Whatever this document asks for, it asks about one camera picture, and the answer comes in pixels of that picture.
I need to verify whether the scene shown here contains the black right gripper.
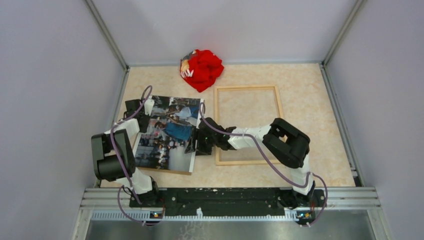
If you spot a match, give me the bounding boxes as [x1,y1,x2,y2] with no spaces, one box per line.
[185,128,218,157]

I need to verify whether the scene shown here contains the brown cardboard backing board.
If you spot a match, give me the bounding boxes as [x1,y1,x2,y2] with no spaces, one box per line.
[132,132,195,175]

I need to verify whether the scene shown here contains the printed colour photo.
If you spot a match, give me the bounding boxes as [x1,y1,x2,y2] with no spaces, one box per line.
[134,95,206,174]

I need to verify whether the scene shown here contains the light wooden picture frame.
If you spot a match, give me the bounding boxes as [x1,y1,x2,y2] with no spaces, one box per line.
[213,85,284,167]

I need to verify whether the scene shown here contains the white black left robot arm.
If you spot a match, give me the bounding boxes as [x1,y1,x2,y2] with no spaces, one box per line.
[90,99,161,207]

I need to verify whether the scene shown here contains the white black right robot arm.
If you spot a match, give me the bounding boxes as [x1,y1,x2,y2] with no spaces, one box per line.
[185,117,327,209]

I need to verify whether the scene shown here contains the red crumpled cloth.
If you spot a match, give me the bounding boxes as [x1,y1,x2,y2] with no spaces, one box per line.
[179,49,225,93]

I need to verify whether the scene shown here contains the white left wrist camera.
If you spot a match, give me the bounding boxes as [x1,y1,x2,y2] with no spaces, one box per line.
[143,98,155,116]

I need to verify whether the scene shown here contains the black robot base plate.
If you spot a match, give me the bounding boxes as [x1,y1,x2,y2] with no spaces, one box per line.
[130,187,326,209]

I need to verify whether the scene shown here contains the aluminium rail front edge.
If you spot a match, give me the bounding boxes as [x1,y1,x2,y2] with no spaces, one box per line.
[72,187,393,240]

